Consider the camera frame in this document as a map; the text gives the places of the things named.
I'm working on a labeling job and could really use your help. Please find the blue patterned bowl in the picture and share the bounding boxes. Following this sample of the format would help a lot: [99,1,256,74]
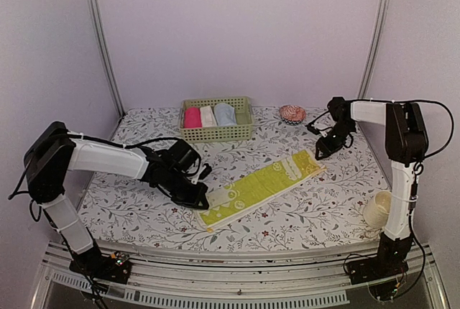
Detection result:
[282,117,304,126]

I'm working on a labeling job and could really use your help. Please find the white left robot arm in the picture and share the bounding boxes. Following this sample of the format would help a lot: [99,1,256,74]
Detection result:
[8,121,211,284]

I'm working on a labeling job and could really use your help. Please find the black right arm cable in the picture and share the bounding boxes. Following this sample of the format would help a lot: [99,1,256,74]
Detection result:
[395,99,454,159]

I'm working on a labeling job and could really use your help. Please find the aluminium frame post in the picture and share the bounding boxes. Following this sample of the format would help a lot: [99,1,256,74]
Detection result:
[87,0,125,117]
[356,0,390,99]

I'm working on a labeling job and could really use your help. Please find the left aluminium frame post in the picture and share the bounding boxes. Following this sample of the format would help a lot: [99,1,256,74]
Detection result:
[87,0,125,117]

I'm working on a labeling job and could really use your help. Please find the cream ribbed mug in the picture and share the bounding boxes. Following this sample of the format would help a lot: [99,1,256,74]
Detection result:
[363,191,392,229]

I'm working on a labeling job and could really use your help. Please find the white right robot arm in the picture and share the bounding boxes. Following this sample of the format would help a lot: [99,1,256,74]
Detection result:
[315,97,428,285]

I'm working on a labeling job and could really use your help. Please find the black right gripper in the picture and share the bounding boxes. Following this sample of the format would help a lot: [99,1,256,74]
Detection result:
[316,121,357,160]

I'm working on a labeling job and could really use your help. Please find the green white small packet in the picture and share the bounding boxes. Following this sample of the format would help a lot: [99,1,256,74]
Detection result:
[195,149,326,232]

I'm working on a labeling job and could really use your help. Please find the cream rolled towel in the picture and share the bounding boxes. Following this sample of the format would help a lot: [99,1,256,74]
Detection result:
[200,106,217,128]

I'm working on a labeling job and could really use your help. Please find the aluminium front rail base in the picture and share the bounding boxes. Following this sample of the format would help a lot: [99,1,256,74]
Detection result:
[32,240,446,309]

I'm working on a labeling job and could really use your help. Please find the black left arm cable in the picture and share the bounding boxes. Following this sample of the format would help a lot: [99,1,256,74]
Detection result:
[125,136,180,152]

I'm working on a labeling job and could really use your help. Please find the light blue towel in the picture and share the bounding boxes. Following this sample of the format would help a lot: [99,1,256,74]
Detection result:
[213,103,237,126]

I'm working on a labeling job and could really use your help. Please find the green perforated plastic basket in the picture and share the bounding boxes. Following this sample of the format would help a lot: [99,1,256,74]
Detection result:
[178,96,254,143]

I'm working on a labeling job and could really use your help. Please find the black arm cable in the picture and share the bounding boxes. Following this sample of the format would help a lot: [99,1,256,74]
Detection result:
[125,136,180,152]
[395,99,454,159]

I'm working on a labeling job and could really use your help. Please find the pink rolled towel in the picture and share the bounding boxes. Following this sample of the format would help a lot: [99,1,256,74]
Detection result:
[183,106,202,129]

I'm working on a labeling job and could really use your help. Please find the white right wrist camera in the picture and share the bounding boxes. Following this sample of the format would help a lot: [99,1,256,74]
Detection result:
[306,122,331,136]

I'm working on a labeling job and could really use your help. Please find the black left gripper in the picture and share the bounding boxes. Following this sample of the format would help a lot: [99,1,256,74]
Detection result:
[164,169,210,210]

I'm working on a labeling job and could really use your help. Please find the right aluminium frame post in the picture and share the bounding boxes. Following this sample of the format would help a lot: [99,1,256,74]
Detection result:
[356,0,390,99]

